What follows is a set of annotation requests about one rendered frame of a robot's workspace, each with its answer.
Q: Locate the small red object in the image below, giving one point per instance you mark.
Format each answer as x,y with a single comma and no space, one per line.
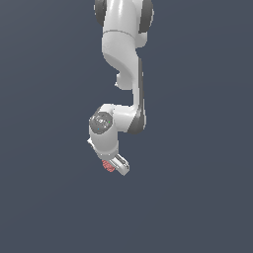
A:
107,165

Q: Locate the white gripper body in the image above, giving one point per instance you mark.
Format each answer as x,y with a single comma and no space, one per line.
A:
120,164

